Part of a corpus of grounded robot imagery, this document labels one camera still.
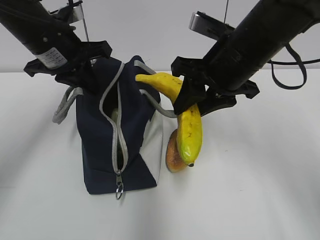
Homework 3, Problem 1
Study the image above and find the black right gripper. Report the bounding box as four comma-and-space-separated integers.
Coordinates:
171, 56, 260, 117

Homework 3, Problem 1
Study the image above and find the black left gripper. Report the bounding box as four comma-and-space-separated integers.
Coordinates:
23, 27, 112, 94

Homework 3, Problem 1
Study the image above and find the yellow banana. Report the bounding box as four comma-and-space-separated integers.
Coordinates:
135, 72, 203, 167

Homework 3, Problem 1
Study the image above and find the green lidded glass container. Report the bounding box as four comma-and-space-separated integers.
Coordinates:
110, 108, 119, 123

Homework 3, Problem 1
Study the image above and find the navy blue lunch bag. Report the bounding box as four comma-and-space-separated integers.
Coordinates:
52, 55, 174, 200

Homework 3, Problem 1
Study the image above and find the brown bread roll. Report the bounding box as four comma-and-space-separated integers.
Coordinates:
165, 129, 187, 173

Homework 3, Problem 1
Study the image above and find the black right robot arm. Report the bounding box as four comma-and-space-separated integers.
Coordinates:
171, 0, 320, 116

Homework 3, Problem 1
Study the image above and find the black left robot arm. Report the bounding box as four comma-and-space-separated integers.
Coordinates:
0, 0, 112, 94

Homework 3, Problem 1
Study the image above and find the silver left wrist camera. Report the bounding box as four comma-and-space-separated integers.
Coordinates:
49, 0, 85, 24

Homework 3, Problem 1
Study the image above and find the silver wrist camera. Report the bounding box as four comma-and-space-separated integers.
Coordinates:
49, 0, 85, 24
188, 11, 235, 41

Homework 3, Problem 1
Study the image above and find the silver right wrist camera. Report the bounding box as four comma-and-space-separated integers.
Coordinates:
188, 11, 235, 41

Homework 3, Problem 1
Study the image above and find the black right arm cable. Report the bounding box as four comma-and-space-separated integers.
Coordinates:
268, 42, 320, 90

